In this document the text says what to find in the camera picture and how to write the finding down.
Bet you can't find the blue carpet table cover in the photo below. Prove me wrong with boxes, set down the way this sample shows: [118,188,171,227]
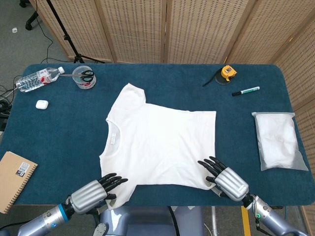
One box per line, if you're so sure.
[0,63,315,207]

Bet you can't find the white short-sleeved T-shirt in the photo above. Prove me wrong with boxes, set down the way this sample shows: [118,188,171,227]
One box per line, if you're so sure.
[99,83,217,210]

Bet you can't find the white earbuds case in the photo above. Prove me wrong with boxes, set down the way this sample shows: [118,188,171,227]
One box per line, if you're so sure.
[35,99,49,110]

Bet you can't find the black floor cable bundle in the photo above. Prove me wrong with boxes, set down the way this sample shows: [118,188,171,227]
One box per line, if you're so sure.
[0,83,15,128]

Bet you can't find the bagged white cloth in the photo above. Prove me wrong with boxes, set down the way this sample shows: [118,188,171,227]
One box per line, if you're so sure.
[251,112,309,172]

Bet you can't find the white metal post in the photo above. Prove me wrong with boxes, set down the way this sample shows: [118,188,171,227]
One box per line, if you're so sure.
[211,206,219,236]

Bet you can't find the black tripod stand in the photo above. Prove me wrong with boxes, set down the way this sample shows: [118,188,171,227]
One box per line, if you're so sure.
[45,0,105,64]

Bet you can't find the blue-grey robot torso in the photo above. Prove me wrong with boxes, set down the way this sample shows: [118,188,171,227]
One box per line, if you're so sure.
[94,205,205,236]

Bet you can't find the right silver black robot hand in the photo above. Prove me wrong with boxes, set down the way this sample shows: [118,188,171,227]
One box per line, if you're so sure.
[198,156,250,202]

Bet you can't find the green white marker pen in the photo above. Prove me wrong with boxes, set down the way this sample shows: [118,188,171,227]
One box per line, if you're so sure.
[231,86,261,97]

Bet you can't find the clear plastic water bottle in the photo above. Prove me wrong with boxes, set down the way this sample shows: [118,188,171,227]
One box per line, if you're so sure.
[15,66,65,93]

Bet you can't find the black-handled scissors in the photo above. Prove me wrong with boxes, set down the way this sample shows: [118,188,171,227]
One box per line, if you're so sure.
[59,70,95,82]

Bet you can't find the yellow tape measure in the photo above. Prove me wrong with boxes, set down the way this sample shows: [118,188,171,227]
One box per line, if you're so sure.
[202,64,238,87]

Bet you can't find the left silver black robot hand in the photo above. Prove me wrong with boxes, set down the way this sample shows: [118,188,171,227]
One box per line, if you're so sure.
[65,173,129,215]

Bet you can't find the black office chair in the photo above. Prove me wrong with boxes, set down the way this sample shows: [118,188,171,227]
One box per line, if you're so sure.
[19,0,39,31]

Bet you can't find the clear round plastic tub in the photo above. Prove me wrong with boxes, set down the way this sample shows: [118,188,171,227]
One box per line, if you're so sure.
[72,65,97,90]

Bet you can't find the brown spiral notebook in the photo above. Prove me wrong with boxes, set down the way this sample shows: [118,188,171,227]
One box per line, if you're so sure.
[0,151,38,214]

